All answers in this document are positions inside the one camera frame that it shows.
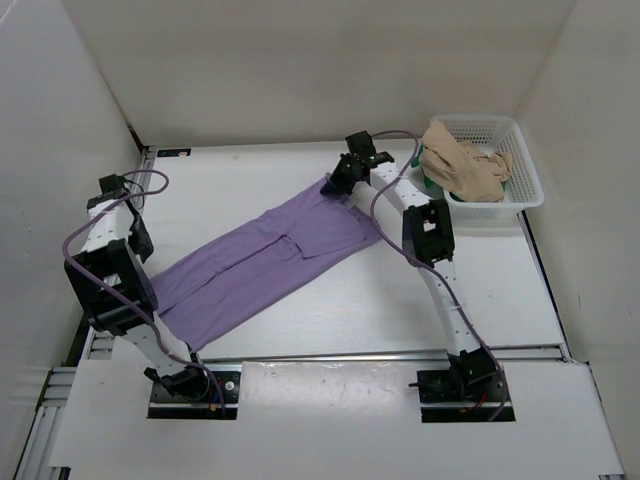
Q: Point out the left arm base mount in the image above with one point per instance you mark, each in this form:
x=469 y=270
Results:
x=191 y=395

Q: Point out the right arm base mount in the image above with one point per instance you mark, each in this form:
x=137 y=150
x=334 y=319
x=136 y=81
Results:
x=445 y=398

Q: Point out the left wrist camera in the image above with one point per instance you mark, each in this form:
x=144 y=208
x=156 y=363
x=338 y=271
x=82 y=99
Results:
x=113 y=187

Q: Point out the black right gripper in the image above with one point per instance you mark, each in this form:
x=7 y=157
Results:
x=335 y=178

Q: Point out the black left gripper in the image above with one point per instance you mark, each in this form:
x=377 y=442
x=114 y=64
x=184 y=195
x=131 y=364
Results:
x=144 y=245

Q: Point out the small blue label sticker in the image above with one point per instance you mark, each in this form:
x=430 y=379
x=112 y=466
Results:
x=172 y=153

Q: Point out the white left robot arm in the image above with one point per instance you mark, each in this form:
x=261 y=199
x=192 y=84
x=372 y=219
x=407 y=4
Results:
x=103 y=260

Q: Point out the green t-shirt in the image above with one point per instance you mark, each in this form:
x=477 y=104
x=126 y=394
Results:
x=421 y=161

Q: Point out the beige t-shirt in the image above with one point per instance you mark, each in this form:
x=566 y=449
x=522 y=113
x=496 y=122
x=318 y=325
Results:
x=464 y=169

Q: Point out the purple t-shirt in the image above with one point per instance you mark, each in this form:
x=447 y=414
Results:
x=230 y=279

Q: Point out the white plastic basket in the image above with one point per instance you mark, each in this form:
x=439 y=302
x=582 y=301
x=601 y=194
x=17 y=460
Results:
x=496 y=143

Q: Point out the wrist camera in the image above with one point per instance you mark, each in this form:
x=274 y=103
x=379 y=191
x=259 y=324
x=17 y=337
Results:
x=113 y=187
x=361 y=145

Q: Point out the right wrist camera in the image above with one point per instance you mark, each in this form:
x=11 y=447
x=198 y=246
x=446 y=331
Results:
x=361 y=145

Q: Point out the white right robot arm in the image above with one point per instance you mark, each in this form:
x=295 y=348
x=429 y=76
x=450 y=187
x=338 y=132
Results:
x=427 y=244

